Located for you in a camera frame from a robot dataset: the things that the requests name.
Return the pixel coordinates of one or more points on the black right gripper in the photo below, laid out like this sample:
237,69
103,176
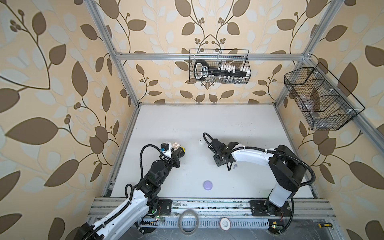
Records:
217,162

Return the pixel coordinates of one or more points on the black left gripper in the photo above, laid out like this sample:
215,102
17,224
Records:
175,159

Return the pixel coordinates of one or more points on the white earbud charging case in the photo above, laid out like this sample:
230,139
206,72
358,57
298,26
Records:
202,141

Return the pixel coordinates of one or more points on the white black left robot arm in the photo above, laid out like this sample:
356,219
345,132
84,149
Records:
142,200

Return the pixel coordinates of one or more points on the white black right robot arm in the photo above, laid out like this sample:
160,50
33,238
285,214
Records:
290,172

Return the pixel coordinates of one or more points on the purple round disc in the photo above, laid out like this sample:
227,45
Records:
207,185

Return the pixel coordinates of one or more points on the grey tape roll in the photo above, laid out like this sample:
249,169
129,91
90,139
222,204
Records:
188,222

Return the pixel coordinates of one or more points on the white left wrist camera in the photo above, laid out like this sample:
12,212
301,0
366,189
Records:
166,150

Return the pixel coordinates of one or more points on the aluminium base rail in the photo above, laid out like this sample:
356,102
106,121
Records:
243,213

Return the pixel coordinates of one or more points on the black socket set rail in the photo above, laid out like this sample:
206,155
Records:
203,70

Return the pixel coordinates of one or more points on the wire basket with socket set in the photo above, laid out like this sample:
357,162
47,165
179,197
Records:
236,57

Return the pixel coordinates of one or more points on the empty black wire basket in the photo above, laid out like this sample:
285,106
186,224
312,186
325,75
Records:
326,103

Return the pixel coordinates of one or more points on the yellow handled screwdriver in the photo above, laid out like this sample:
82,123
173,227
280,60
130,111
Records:
319,225

